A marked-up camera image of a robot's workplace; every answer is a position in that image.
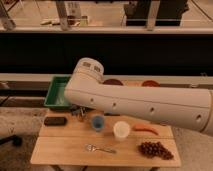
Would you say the black rectangular block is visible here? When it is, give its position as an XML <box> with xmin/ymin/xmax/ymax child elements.
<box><xmin>44</xmin><ymin>117</ymin><xmax>67</xmax><ymax>126</ymax></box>

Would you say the orange bowl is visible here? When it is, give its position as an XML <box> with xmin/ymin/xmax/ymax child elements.
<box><xmin>142</xmin><ymin>80</ymin><xmax>160</xmax><ymax>87</ymax></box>

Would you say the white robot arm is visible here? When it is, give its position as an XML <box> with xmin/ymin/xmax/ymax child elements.
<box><xmin>64</xmin><ymin>58</ymin><xmax>213</xmax><ymax>136</ymax></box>

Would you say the bunch of dark grapes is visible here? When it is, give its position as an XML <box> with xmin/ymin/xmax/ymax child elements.
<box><xmin>138</xmin><ymin>142</ymin><xmax>174</xmax><ymax>160</ymax></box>

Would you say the white cup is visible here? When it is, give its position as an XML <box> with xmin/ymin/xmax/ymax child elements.
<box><xmin>113</xmin><ymin>121</ymin><xmax>130</xmax><ymax>141</ymax></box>

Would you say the green plastic tray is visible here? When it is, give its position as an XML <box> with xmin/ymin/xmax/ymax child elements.
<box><xmin>44</xmin><ymin>76</ymin><xmax>71</xmax><ymax>110</ymax></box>

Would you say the blue cup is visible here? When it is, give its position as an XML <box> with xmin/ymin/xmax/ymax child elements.
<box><xmin>91</xmin><ymin>116</ymin><xmax>105</xmax><ymax>132</ymax></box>

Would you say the silver fork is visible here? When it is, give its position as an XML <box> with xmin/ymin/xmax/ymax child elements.
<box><xmin>85</xmin><ymin>144</ymin><xmax>116</xmax><ymax>154</ymax></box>

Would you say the orange carrot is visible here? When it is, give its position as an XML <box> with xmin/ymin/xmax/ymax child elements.
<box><xmin>133</xmin><ymin>125</ymin><xmax>159</xmax><ymax>135</ymax></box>

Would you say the purple bowl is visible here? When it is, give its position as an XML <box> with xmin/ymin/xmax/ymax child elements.
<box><xmin>103</xmin><ymin>79</ymin><xmax>123</xmax><ymax>85</ymax></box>

